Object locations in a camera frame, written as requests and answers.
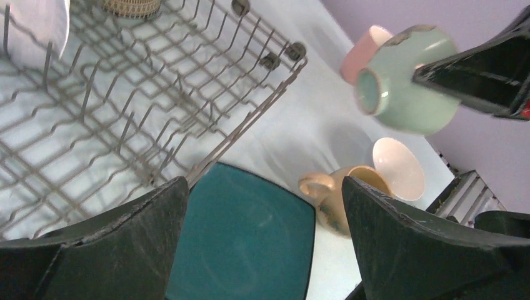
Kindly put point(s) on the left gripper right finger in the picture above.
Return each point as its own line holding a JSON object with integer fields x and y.
{"x": 404, "y": 252}

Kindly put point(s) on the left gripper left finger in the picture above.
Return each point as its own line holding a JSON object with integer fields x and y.
{"x": 124, "y": 253}

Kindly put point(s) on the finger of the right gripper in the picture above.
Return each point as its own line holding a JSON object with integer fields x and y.
{"x": 492, "y": 78}

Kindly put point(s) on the tan ceramic mug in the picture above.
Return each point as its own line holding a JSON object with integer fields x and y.
{"x": 326, "y": 191}

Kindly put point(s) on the green ceramic bowl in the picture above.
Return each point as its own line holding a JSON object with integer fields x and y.
{"x": 385, "y": 89}

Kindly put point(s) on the pink mug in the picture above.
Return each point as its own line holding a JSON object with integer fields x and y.
{"x": 363, "y": 51}

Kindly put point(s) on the white ruffled plate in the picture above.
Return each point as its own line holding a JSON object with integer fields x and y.
{"x": 28, "y": 27}

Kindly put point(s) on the brown speckled bowl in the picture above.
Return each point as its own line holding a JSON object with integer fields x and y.
{"x": 131, "y": 8}

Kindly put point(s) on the white ceramic bowl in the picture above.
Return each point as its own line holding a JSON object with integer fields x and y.
{"x": 400, "y": 168}

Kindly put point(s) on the teal square plate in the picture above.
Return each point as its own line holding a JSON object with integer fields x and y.
{"x": 243, "y": 237}

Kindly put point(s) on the grey wire dish rack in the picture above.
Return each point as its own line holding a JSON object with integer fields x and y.
{"x": 131, "y": 104}

